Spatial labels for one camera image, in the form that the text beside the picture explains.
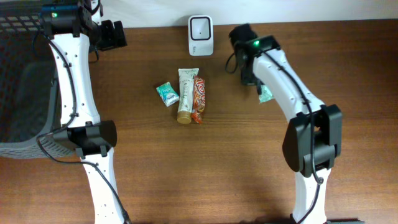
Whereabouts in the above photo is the small teal tissue packet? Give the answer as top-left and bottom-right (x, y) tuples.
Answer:
(156, 82), (180, 107)

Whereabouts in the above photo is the white barcode scanner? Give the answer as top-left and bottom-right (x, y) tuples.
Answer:
(187, 15), (214, 57)

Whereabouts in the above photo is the white cream tube gold cap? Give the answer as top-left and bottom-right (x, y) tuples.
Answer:
(177, 68), (199, 124)

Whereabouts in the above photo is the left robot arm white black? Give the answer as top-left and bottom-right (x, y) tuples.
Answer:
(37, 1), (131, 223)

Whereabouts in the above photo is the grey plastic mesh basket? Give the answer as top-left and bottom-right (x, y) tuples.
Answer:
(1, 1), (73, 159)

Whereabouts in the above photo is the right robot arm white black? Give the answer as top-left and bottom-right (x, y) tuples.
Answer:
(229, 24), (343, 223)

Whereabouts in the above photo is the red orange snack bar wrapper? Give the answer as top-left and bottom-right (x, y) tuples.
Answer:
(191, 76), (206, 124)

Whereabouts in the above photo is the teal snack packet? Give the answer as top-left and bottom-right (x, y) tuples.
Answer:
(259, 85), (274, 103)

